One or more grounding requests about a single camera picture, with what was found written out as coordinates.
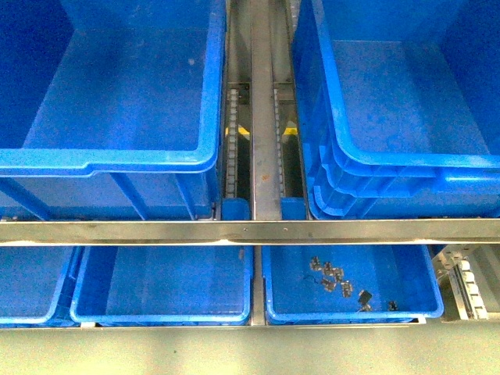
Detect lower blue bin with parts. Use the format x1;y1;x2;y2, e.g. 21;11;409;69
262;245;444;325

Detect small metal contact parts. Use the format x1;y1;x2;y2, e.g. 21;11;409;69
305;256;373;313

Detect blue middle plastic bin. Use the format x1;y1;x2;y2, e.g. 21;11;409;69
1;1;226;220

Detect lower blue bin middle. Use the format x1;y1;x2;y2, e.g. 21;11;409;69
70;246;253;327

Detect blue target plastic bin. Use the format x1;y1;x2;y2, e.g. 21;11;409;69
292;1;499;220

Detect lower blue bin left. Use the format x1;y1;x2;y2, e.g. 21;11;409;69
1;246;83;329

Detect metal roller rack frame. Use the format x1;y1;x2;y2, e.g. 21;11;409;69
1;1;499;327

